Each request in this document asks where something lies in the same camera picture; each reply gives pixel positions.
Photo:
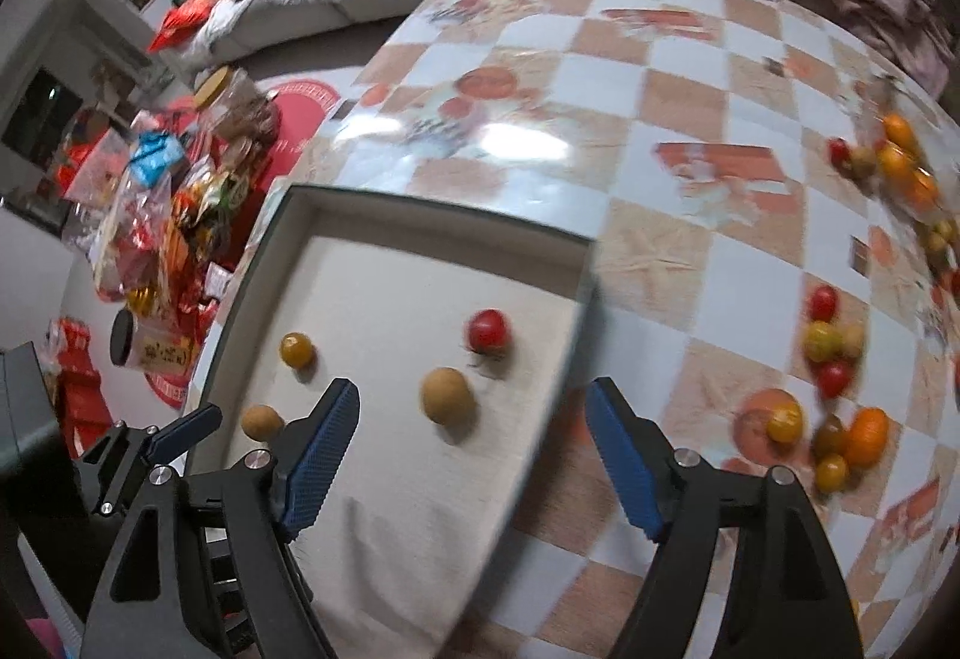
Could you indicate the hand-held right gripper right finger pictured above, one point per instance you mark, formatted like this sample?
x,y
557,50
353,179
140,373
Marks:
x,y
622,468

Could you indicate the red gift box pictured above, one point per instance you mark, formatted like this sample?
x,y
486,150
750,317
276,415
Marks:
x,y
79,396

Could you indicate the dark television screen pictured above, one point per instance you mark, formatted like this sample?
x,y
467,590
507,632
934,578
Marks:
x,y
37,115

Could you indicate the large brown longan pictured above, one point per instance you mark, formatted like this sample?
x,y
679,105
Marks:
x,y
448,395

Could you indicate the clear bag of snacks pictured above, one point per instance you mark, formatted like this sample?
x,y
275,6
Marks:
x,y
135,209

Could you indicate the dark yellow cherry tomato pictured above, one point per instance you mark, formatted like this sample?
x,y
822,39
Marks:
x,y
829,435

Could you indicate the red snack bag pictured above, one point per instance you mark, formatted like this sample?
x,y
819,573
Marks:
x,y
180,21

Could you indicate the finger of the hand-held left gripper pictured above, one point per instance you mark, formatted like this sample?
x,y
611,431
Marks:
x,y
184,429

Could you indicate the round red mat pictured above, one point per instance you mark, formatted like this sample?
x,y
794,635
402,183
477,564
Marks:
x,y
296,119

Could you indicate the checkered orange white tablecloth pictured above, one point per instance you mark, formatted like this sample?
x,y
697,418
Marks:
x,y
675,104

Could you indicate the small brown longan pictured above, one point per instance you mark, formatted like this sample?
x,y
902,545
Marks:
x,y
262,421

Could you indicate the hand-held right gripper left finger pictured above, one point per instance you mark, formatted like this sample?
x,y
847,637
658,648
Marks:
x,y
322,460

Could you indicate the white tray with dark rim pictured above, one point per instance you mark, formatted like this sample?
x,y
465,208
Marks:
x,y
390,299

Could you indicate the jar with black lid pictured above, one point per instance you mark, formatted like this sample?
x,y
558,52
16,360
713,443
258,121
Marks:
x,y
146,344

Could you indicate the jar with yellow lid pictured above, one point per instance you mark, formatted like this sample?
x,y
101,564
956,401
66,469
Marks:
x,y
221,92

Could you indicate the red cherry tomato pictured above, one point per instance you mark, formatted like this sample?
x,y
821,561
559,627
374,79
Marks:
x,y
488,331
834,378
822,303
839,152

